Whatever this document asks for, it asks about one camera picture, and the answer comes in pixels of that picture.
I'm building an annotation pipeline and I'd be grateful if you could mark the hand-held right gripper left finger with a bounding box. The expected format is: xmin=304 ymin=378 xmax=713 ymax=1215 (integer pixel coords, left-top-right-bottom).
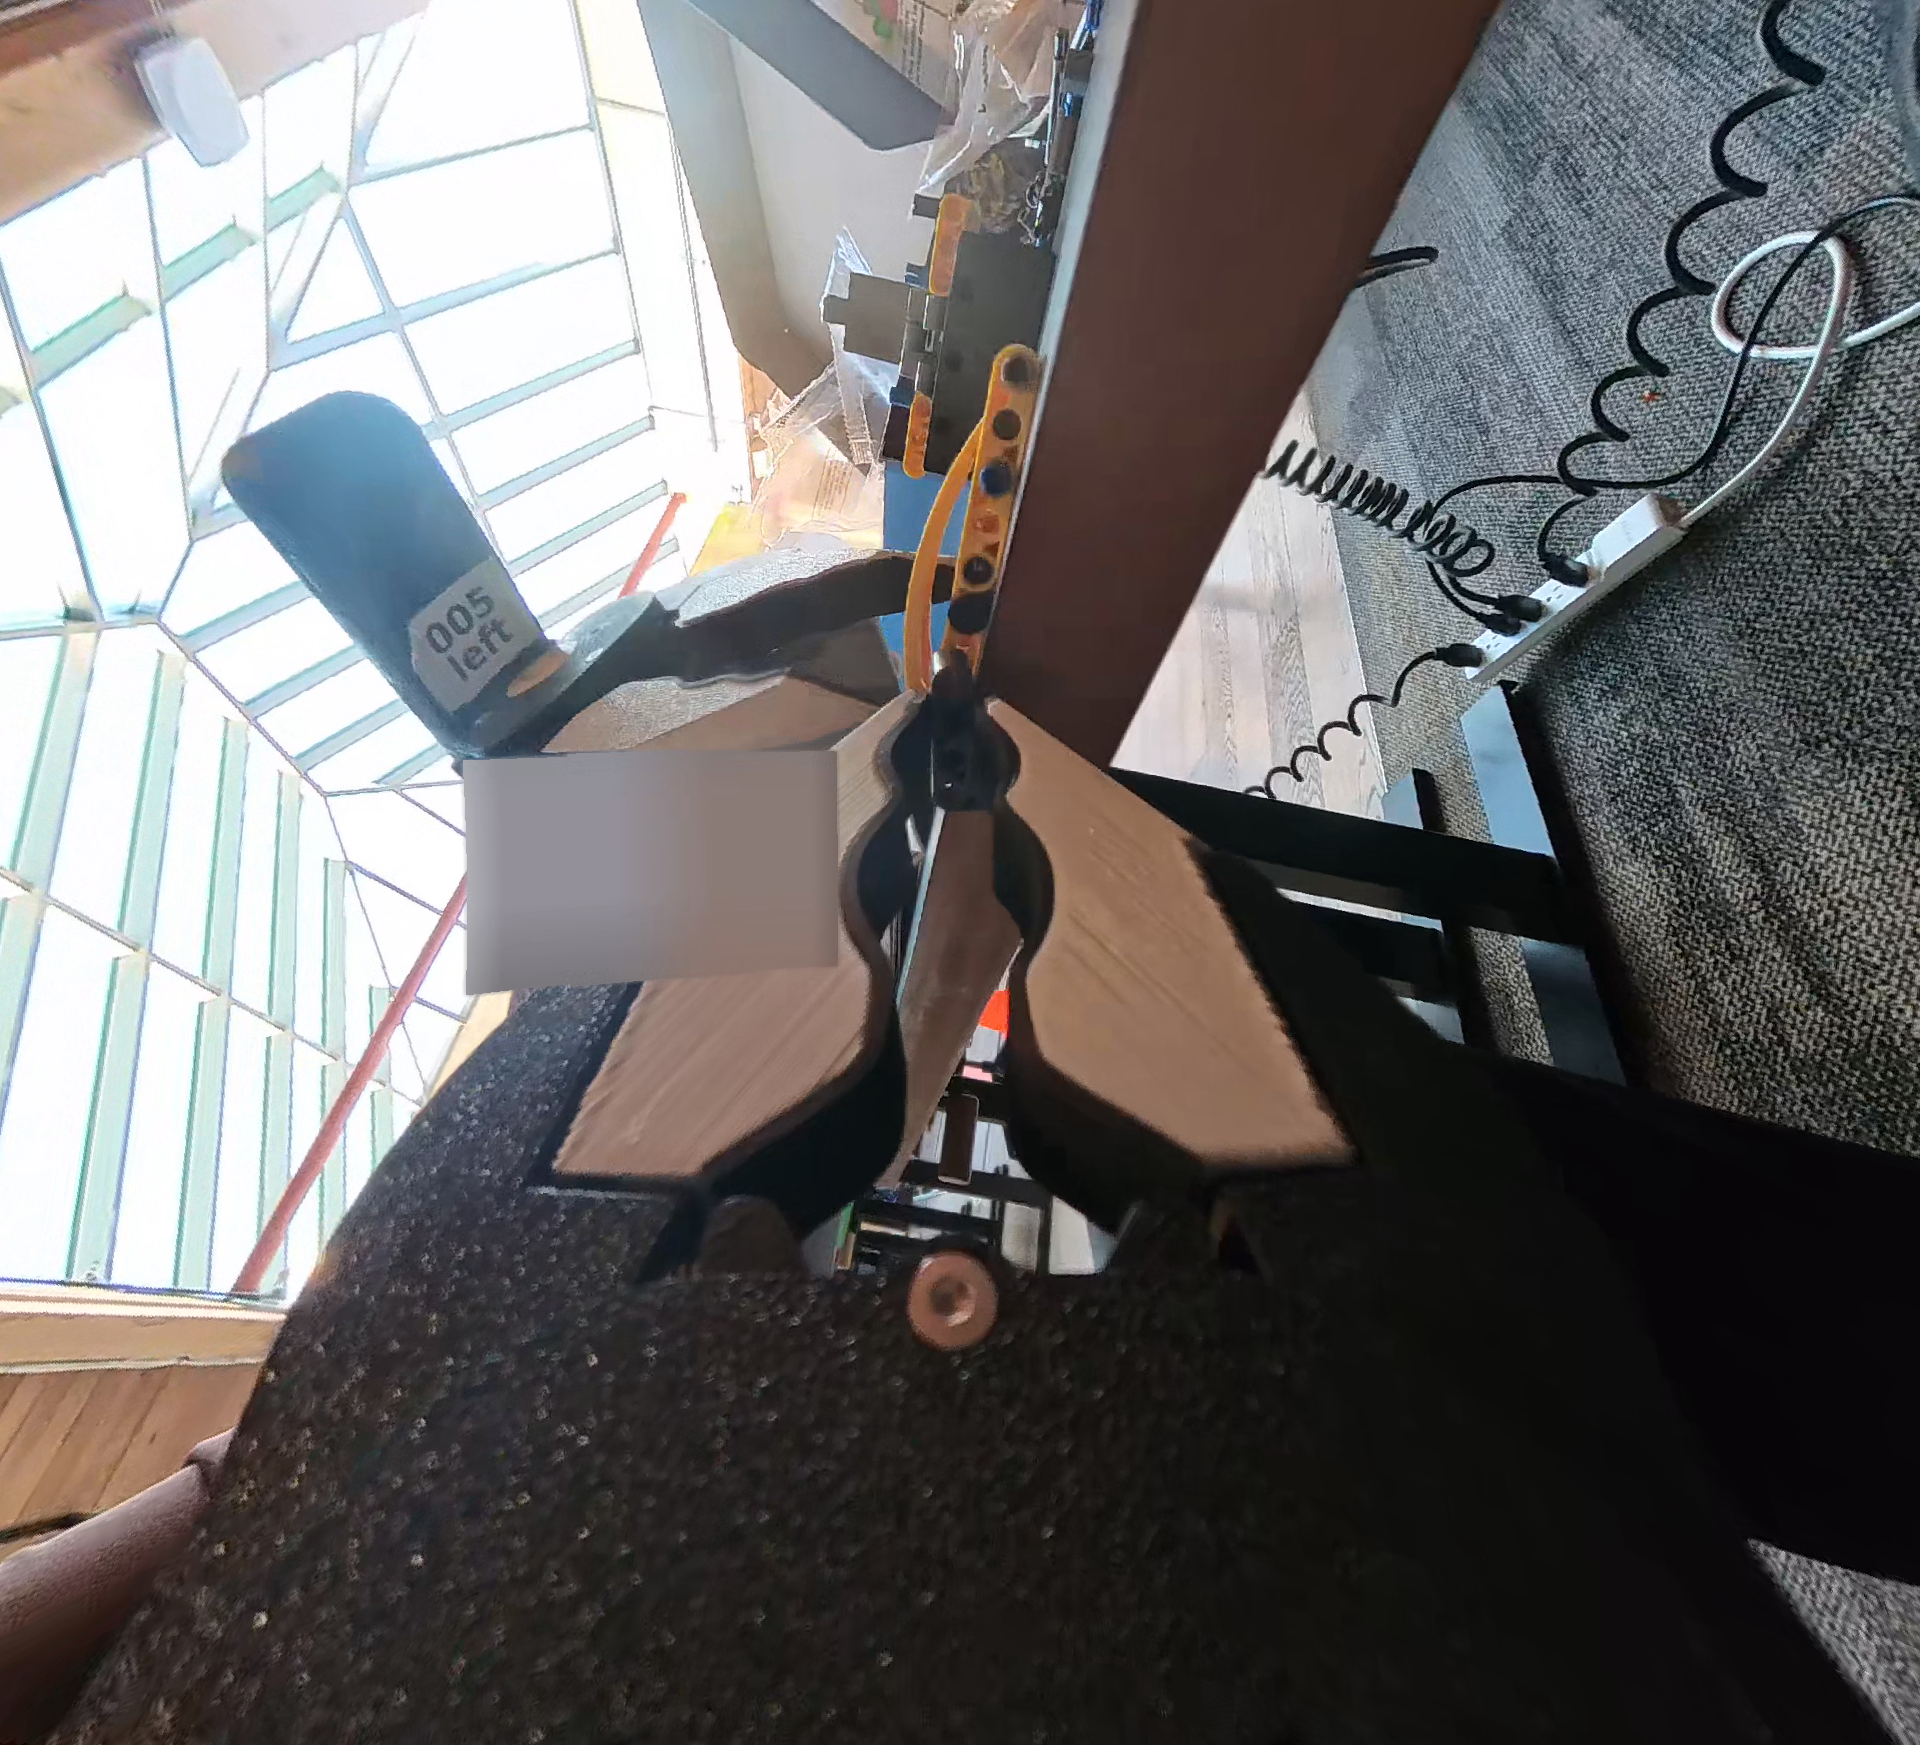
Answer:
xmin=550 ymin=695 xmax=926 ymax=1192

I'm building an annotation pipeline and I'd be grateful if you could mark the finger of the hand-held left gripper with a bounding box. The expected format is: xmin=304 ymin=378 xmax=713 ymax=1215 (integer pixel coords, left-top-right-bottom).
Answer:
xmin=564 ymin=671 xmax=896 ymax=759
xmin=895 ymin=800 xmax=1032 ymax=1183

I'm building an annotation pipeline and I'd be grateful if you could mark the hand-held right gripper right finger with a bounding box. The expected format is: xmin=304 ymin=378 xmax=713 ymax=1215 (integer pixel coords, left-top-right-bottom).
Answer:
xmin=992 ymin=702 xmax=1358 ymax=1192

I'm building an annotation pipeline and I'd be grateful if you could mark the small grey pin beam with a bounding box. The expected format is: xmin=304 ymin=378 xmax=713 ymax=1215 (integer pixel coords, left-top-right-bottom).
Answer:
xmin=917 ymin=681 xmax=997 ymax=817

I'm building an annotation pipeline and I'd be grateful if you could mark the yellow black brick vehicle model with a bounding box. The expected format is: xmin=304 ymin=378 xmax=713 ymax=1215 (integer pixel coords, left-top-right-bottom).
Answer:
xmin=817 ymin=182 xmax=1057 ymax=697

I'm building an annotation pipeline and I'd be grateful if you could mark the white ceiling sensor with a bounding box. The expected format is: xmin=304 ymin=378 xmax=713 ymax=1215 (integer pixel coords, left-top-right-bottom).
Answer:
xmin=133 ymin=36 xmax=257 ymax=176

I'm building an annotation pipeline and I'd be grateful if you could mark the white power strip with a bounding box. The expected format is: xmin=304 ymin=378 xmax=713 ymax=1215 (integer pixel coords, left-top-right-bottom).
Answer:
xmin=1455 ymin=493 xmax=1719 ymax=703

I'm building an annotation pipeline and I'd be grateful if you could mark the clear plastic bag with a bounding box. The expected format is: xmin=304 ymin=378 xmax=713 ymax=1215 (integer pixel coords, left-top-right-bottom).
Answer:
xmin=901 ymin=0 xmax=1117 ymax=201

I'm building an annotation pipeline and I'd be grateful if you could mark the black desk frame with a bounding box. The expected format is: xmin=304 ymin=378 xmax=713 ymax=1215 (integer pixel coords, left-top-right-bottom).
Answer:
xmin=1112 ymin=681 xmax=1646 ymax=1101

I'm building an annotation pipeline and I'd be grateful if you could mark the black coiled cable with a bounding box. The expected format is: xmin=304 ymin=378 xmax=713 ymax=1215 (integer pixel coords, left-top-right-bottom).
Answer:
xmin=1531 ymin=0 xmax=1877 ymax=592
xmin=1254 ymin=427 xmax=1501 ymax=811

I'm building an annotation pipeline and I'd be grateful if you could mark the white cable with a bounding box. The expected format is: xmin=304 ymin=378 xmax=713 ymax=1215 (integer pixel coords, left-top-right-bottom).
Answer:
xmin=1666 ymin=216 xmax=1920 ymax=532

